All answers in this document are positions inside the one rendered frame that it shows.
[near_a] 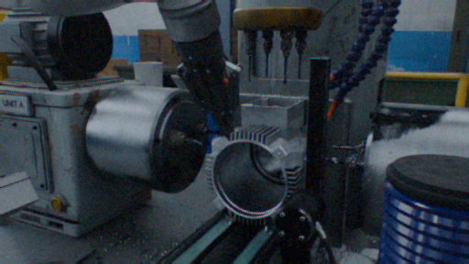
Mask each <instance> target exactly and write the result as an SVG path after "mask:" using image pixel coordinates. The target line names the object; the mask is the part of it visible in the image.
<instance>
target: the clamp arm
mask: <svg viewBox="0 0 469 264"><path fill-rule="evenodd" d="M331 59H332V58H331V57H310V68H309V99H308V114H307V129H306V159H305V174H304V188H309V189H313V190H314V191H316V192H317V193H318V194H320V195H321V197H322V199H323V187H324V163H325V151H326V139H327V116H328V104H329V92H330V80H331Z"/></svg>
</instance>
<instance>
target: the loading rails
mask: <svg viewBox="0 0 469 264"><path fill-rule="evenodd" d="M226 213H228V208H227V207H225V208H224V209H223V210H222V211H221V212H220V211H219V212H217V213H216V214H215V215H214V216H212V218H210V219H209V220H208V221H206V222H205V223H204V224H202V226H200V227H199V228H198V229H196V230H195V231H194V232H193V233H192V234H190V236H187V238H186V239H184V240H183V241H182V242H181V243H179V244H178V245H177V246H176V247H175V248H174V249H172V250H171V251H170V252H169V253H168V254H167V255H166V256H164V257H163V258H162V259H160V260H159V261H158V262H156V264H282V256H280V255H279V253H278V241H279V240H280V239H281V238H282V236H280V235H279V234H278V232H277V230H276V228H275V226H274V224H270V223H269V222H267V225H265V226H264V223H263V224H262V225H261V226H260V223H259V224H257V226H256V223H254V224H253V225H251V223H250V224H247V221H245V223H244V224H243V219H242V221H240V222H239V218H237V219H236V220H235V216H233V218H232V221H230V220H231V216H228V215H230V214H226ZM225 214H226V215H225ZM225 217H226V220H227V221H226V220H225ZM220 219H221V220H220ZM222 220H223V221H222ZM224 220H225V221H224ZM228 221H229V222H228ZM230 222H231V224H230V225H229V223H230ZM221 223H222V224H223V225H222V224H221ZM269 226H272V227H274V229H272V227H269ZM265 227H267V232H266V233H265V231H266V230H264V229H265ZM268 228H269V230H268ZM257 230H258V231H257ZM270 230H271V233H272V232H273V233H272V234H271V233H270ZM264 233H265V234H264ZM269 234H270V235H269Z"/></svg>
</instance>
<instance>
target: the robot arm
mask: <svg viewBox="0 0 469 264"><path fill-rule="evenodd" d="M22 1H23V3H24V4H26V5H27V6H28V7H30V8H31V9H32V10H35V11H37V12H39V13H40V14H46V15H50V16H55V17H76V16H81V15H90V14H95V13H99V12H105V11H108V10H111V9H116V8H118V7H119V6H124V5H127V4H130V3H140V2H145V3H156V4H157V5H158V11H159V13H160V14H161V16H162V19H163V22H164V24H165V28H166V30H167V32H168V34H169V37H170V38H171V39H173V40H175V42H176V45H177V47H178V51H179V53H180V56H181V58H182V59H183V62H182V63H181V64H180V66H178V68H177V69H176V70H175V73H176V74H177V75H179V77H180V78H181V79H182V80H183V81H184V84H185V85H186V86H187V88H188V90H189V91H190V92H191V95H192V97H193V99H194V100H195V102H196V103H197V105H198V106H199V107H200V109H201V110H202V111H203V112H204V111H205V110H206V111H209V113H210V114H211V115H212V118H213V121H214V123H215V124H216V125H217V126H218V129H219V131H220V133H221V136H226V139H228V140H229V141H230V135H231V133H233V132H235V130H234V127H233V122H234V118H233V113H234V112H235V109H237V107H238V106H239V75H240V73H241V72H242V69H243V67H242V65H241V64H237V65H236V66H235V65H233V63H230V62H229V60H228V58H227V57H226V55H225V54H224V44H223V41H222V39H221V33H220V29H219V28H218V27H219V26H220V25H221V16H220V14H219V11H218V7H217V2H216V0H22ZM224 70H226V71H227V77H228V78H230V79H229V81H228V93H227V91H226V86H225V83H224ZM202 101H203V102H202Z"/></svg>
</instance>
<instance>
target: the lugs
mask: <svg viewBox="0 0 469 264"><path fill-rule="evenodd" d="M306 129H307V124H306V126H303V127H302V131H301V133H302V135H306ZM229 142H230V141H229V140H228V139H226V136H221V137H219V138H218V139H217V140H216V141H215V142H214V143H213V144H212V146H213V147H214V148H215V150H216V151H218V152H219V151H220V150H221V148H223V147H224V146H225V145H226V144H227V143H229ZM272 153H273V154H275V156H276V157H277V158H278V160H279V161H282V160H283V159H284V158H285V157H287V156H288V154H290V150H289V149H288V148H287V147H286V145H284V143H283V142H281V143H280V144H279V145H277V146H276V147H275V148H274V149H272ZM213 203H214V205H215V206H216V207H217V208H218V210H219V211H220V212H221V211H222V210H223V209H224V208H225V207H226V206H225V205H224V203H222V202H221V199H219V197H218V198H216V199H214V201H213Z"/></svg>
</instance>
